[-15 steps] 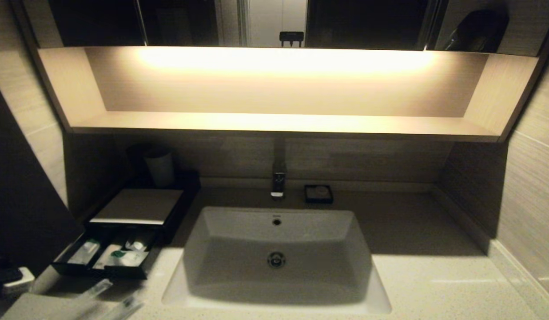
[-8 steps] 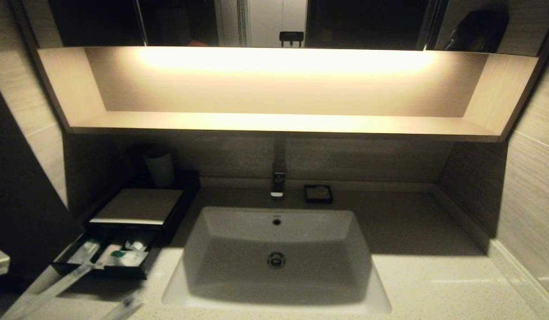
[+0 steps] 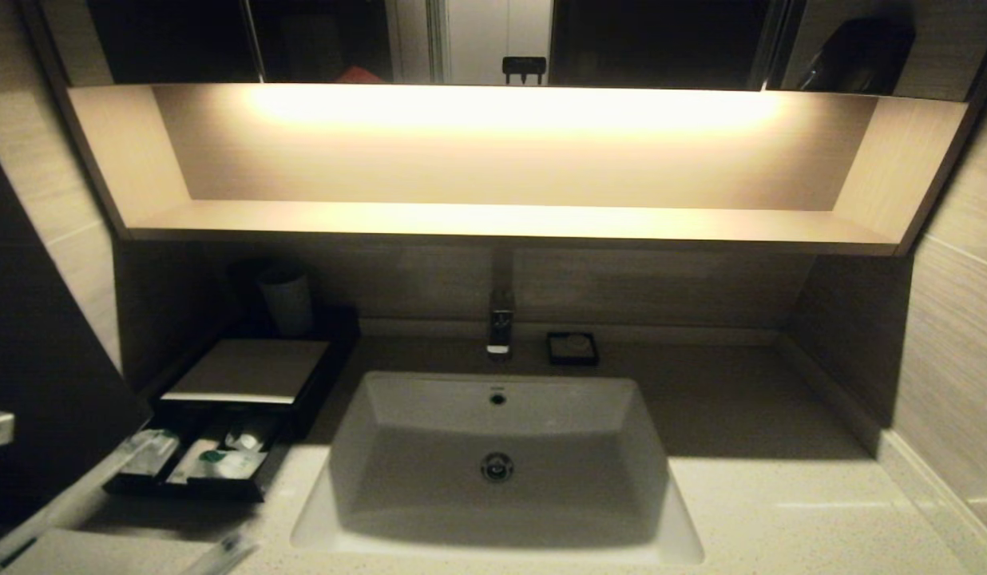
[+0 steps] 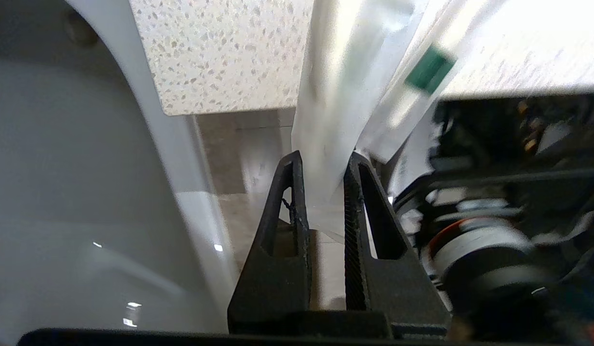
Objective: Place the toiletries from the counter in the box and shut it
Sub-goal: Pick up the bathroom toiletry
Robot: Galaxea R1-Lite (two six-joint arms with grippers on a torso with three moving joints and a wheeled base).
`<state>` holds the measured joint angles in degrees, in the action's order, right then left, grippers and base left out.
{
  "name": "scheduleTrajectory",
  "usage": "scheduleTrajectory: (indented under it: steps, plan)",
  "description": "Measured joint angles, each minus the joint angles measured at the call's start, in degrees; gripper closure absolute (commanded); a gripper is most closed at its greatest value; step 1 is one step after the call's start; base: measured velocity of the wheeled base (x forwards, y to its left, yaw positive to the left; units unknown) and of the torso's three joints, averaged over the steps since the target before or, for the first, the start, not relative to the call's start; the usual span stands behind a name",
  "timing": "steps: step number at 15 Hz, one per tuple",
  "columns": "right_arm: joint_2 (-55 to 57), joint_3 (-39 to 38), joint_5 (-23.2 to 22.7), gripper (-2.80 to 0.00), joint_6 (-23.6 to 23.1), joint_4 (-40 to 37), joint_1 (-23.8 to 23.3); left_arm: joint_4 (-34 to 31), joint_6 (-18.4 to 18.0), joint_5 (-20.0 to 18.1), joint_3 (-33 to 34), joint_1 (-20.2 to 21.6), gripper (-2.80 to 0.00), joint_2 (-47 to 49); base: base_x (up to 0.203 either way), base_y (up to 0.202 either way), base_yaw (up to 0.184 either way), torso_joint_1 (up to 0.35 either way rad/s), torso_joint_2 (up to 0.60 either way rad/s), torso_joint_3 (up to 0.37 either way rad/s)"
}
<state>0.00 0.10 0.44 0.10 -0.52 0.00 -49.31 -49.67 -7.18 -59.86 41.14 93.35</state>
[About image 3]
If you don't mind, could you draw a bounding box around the grey plastic cup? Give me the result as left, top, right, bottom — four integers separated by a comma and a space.
257, 268, 313, 338

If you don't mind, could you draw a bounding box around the white sachet green cap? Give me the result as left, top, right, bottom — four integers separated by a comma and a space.
188, 449, 269, 481

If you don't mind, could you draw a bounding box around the clear toothbrush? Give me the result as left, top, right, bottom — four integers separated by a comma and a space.
180, 531, 261, 575
0, 431, 155, 569

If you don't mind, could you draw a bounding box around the black storage box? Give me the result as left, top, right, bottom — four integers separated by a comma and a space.
157, 306, 363, 442

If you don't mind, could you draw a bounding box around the grey metal plate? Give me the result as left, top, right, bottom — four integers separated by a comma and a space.
162, 339, 331, 405

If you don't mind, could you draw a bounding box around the chrome faucet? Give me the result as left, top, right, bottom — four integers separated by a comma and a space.
486, 248, 517, 359

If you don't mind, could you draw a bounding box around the black soap dish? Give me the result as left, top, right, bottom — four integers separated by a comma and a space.
546, 331, 600, 367

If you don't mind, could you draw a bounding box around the white ceramic sink basin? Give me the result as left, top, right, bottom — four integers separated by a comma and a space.
291, 370, 704, 565

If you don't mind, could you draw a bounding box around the small black device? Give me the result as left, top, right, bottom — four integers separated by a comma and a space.
502, 57, 547, 85

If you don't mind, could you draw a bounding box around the mirror cabinet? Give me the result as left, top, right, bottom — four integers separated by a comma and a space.
30, 0, 987, 101

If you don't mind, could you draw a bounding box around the white flat bar packet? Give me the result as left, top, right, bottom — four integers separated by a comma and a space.
168, 438, 223, 485

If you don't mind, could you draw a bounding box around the black wall hair dryer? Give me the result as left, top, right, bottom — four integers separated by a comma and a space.
797, 18, 916, 97

